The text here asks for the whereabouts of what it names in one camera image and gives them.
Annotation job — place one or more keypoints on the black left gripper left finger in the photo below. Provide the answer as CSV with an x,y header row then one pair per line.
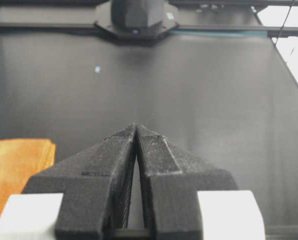
x,y
96,184

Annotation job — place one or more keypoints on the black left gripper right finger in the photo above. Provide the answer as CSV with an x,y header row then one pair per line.
x,y
170,179

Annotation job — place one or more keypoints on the orange cloth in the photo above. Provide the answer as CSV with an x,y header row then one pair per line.
x,y
19,160

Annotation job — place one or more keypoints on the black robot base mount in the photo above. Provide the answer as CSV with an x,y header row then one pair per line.
x,y
137,20

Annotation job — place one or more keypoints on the black horizontal frame rail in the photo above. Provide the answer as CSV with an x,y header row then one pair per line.
x,y
275,32

